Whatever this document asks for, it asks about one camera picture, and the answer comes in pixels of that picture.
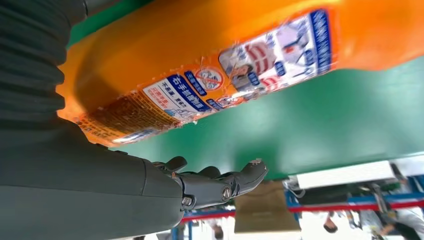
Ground open cardboard box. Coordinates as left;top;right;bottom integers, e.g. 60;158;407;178
233;180;302;235

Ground green table mat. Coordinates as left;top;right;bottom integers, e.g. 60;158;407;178
66;0;424;181

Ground white table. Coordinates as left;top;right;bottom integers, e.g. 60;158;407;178
295;159;398;190

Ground red barrier rail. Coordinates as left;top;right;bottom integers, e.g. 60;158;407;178
180;199;424;223

